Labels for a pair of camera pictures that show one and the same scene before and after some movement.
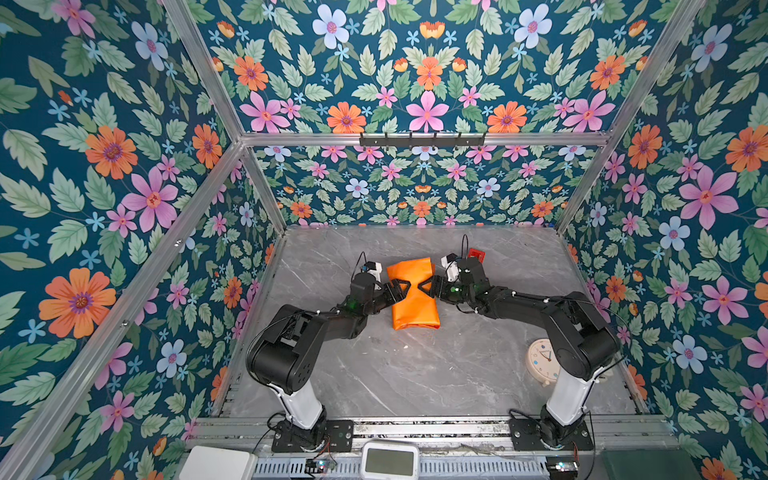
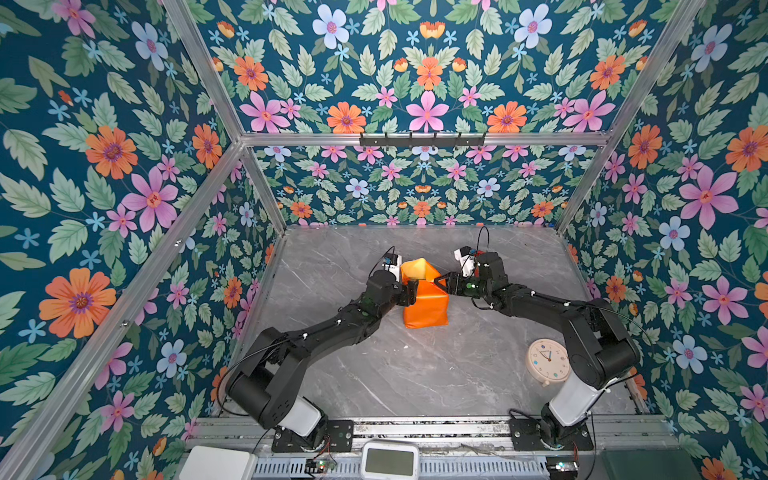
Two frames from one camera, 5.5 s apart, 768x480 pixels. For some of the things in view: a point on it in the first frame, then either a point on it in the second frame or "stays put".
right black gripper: [436, 281] → [454, 285]
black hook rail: [421, 142] stays put
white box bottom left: [215, 463] stays put
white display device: [390, 460] stays put
